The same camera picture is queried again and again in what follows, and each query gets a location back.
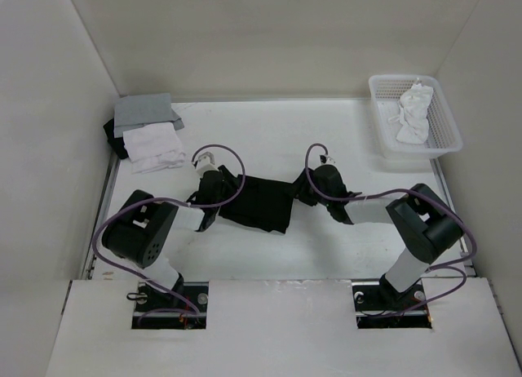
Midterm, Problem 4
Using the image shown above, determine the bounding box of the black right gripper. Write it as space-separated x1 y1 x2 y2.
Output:
284 166 331 206

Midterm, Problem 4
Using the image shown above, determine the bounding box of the black tank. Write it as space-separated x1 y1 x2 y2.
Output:
103 118 129 160
219 176 294 234

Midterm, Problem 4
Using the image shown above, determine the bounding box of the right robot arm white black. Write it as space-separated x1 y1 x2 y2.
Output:
290 165 463 308

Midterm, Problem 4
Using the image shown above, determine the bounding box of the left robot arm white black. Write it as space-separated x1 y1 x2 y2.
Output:
101 166 246 311

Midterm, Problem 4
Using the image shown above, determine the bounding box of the white folded tank top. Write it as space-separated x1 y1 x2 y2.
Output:
123 122 186 174

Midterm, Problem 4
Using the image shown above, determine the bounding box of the black folded tank top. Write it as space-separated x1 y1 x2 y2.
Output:
103 118 129 160

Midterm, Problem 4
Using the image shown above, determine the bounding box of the grey folded tank top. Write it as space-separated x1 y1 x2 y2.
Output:
113 93 184 138

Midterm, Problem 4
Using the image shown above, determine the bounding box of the white crumpled tank top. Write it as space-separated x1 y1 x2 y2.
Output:
387 79 434 144

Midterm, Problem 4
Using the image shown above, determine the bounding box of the white plastic laundry basket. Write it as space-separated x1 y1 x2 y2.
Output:
369 74 463 160

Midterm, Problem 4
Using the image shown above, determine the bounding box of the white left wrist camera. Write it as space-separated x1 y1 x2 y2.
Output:
193 152 217 177

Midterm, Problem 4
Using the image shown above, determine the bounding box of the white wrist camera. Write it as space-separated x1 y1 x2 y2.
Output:
320 154 335 166
193 152 217 177

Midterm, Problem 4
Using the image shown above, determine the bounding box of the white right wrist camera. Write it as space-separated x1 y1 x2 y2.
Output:
320 154 335 166

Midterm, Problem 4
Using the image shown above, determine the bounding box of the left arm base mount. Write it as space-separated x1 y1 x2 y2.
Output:
126 282 210 330

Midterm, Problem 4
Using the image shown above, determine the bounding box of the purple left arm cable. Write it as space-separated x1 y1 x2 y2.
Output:
92 144 246 327

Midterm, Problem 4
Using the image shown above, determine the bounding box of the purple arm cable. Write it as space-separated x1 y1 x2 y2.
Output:
304 143 478 317
92 144 246 327

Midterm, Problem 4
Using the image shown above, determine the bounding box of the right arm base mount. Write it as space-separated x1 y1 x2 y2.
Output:
352 281 431 329

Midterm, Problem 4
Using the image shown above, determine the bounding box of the left aluminium table rail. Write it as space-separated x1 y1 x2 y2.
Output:
78 153 120 280

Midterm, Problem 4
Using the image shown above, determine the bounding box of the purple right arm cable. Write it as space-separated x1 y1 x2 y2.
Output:
304 143 478 317

